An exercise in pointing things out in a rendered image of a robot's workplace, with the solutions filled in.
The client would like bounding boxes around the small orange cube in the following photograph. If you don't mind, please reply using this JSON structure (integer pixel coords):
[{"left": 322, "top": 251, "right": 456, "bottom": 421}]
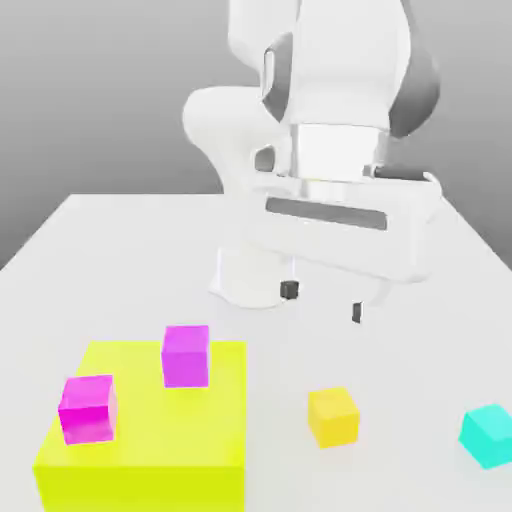
[{"left": 307, "top": 386, "right": 361, "bottom": 450}]

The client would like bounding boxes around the large yellow box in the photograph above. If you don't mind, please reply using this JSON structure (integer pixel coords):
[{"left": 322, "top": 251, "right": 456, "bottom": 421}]
[{"left": 32, "top": 339, "right": 248, "bottom": 512}]

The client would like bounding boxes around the small purple cube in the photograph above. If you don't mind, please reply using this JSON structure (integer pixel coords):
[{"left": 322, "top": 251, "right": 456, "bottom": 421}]
[{"left": 160, "top": 324, "right": 211, "bottom": 390}]

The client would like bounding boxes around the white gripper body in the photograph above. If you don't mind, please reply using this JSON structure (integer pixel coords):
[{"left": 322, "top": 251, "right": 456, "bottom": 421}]
[{"left": 244, "top": 171, "right": 446, "bottom": 284}]

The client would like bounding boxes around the small cyan cube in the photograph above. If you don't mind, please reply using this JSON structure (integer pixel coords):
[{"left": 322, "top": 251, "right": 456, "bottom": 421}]
[{"left": 457, "top": 402, "right": 512, "bottom": 471}]

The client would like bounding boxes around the small magenta cube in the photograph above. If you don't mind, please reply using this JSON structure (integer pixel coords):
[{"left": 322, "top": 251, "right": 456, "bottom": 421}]
[{"left": 57, "top": 374, "right": 118, "bottom": 446}]

